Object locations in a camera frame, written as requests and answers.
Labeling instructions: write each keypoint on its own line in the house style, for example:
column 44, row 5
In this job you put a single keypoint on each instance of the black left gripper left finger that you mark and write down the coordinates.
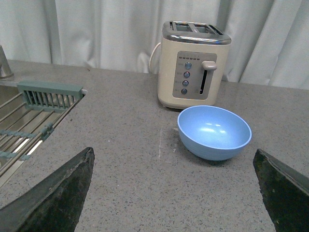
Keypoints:
column 54, row 204

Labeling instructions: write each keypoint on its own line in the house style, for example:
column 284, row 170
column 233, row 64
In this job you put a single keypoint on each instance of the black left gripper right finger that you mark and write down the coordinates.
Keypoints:
column 285, row 193

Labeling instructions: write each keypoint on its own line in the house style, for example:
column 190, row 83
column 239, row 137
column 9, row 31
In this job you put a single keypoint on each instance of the blue bowl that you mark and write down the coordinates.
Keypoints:
column 213, row 133

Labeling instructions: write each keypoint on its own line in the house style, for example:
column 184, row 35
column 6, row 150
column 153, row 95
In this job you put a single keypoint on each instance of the stainless steel sink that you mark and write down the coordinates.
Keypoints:
column 19, row 125

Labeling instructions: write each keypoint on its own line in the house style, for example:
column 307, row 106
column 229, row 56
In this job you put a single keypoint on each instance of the green sink drying rack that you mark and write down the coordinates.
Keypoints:
column 54, row 98

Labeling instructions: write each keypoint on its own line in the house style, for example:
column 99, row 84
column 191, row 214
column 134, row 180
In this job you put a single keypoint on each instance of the steel faucet base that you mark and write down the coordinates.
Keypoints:
column 5, row 70

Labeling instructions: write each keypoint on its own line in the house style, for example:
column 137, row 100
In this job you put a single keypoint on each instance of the white curtain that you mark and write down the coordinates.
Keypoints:
column 270, row 38

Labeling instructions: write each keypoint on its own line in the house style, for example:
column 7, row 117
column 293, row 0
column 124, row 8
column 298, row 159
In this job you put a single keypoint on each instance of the cream two-slot toaster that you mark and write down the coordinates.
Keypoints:
column 192, row 61

